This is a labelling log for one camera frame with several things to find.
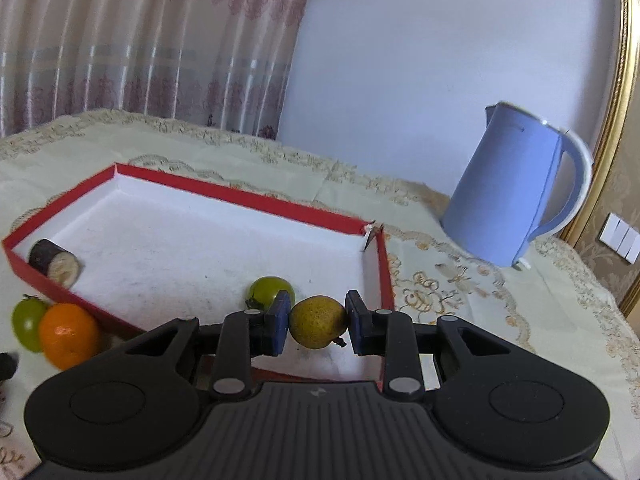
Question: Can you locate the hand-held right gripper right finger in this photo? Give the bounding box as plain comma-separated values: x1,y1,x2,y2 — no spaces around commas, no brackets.
344,289,517,403

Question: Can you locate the green tomato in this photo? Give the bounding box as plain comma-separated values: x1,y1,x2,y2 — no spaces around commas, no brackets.
12,296,50,354

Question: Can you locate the yellow-brown round fruit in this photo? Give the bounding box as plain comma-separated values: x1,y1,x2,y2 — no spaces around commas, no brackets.
288,295,349,350

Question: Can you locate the black square block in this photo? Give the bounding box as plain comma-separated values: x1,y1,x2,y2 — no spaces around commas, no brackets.
28,239,82,289

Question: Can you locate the orange mandarin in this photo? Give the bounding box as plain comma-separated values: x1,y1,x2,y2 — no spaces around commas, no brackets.
39,303,101,372

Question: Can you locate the green persimmon with calyx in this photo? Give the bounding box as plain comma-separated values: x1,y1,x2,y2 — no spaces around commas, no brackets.
246,275,296,311

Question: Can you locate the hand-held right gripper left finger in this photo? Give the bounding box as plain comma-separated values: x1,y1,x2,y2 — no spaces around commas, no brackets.
122,290,292,402

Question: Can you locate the white wall switch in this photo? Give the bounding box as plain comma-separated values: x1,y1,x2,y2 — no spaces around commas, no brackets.
598,212,640,265

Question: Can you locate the pink patterned curtain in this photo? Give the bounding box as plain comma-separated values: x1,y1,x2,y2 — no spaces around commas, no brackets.
0,0,321,142

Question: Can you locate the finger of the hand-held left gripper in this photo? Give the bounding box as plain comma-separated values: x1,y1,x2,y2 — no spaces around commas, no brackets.
0,351,20,382

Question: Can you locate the red cardboard box tray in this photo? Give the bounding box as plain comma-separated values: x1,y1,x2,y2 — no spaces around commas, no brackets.
1,161,397,394

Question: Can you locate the blue electric kettle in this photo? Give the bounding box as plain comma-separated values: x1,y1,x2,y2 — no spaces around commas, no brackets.
439,101,595,272

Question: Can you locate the gold moulding strip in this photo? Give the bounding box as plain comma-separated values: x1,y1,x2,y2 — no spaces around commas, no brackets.
558,0,640,244

